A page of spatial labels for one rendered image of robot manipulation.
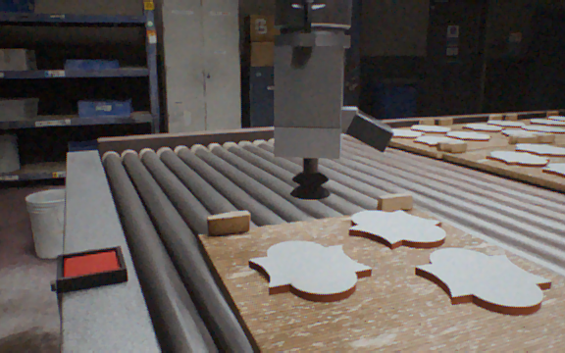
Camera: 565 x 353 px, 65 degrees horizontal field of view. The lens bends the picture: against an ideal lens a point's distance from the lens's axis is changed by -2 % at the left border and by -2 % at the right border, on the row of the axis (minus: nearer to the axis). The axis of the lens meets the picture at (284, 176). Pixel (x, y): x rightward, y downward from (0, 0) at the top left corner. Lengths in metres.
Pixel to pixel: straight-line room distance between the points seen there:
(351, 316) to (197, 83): 4.61
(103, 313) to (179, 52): 4.51
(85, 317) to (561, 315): 0.46
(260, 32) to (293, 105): 4.84
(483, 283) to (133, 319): 0.35
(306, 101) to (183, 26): 4.55
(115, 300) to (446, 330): 0.34
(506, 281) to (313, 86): 0.28
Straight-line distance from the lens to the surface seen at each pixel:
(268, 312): 0.44
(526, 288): 0.52
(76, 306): 0.54
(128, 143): 1.38
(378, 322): 0.44
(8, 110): 4.96
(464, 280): 0.51
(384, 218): 0.67
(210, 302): 0.51
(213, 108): 5.02
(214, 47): 5.00
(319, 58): 0.42
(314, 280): 0.48
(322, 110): 0.43
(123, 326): 0.49
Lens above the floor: 1.16
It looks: 14 degrees down
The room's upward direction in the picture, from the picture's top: straight up
